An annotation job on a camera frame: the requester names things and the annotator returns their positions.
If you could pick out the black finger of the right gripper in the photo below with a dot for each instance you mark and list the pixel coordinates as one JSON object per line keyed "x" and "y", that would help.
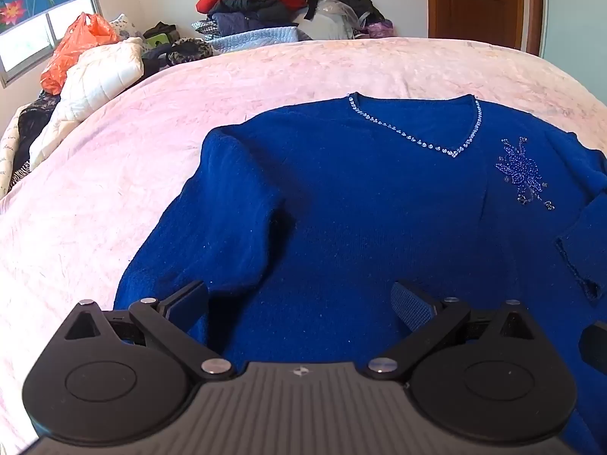
{"x": 593, "y": 346}

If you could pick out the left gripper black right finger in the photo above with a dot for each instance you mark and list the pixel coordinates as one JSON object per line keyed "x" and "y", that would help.
{"x": 434, "y": 325}

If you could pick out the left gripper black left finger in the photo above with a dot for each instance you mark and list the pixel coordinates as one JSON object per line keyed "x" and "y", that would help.
{"x": 165, "y": 325}

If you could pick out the blue beaded knit sweater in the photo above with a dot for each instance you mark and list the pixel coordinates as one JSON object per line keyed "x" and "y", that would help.
{"x": 300, "y": 220}

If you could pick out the pink bed blanket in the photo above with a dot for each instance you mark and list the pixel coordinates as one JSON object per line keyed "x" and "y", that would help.
{"x": 70, "y": 228}

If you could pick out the script print white quilt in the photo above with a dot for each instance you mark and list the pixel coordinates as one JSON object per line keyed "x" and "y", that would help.
{"x": 10, "y": 141}

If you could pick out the black patterned garment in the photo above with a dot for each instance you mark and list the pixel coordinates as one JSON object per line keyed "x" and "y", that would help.
{"x": 32, "y": 120}

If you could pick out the leopard print garment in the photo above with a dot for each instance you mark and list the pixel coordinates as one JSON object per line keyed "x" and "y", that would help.
{"x": 187, "y": 50}

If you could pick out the light blue knit blanket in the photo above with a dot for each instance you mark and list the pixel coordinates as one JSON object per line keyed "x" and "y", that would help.
{"x": 254, "y": 39}

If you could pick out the green and black bag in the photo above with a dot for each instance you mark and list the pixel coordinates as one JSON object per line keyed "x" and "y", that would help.
{"x": 160, "y": 34}

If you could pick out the purple cloth bundle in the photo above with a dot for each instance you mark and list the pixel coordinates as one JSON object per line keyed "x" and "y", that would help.
{"x": 382, "y": 29}

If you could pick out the orange plastic bag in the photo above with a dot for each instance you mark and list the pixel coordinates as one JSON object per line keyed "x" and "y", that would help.
{"x": 86, "y": 32}

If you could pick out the clear plastic storage bag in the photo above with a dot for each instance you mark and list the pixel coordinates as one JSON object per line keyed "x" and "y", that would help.
{"x": 331, "y": 20}

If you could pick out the brown wooden door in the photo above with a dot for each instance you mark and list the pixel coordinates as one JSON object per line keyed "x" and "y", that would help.
{"x": 516, "y": 24}

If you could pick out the black bag on pile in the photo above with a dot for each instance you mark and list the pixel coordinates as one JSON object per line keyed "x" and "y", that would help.
{"x": 366, "y": 11}

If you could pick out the window with metal frame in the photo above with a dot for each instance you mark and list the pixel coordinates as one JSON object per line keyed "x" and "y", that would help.
{"x": 30, "y": 43}

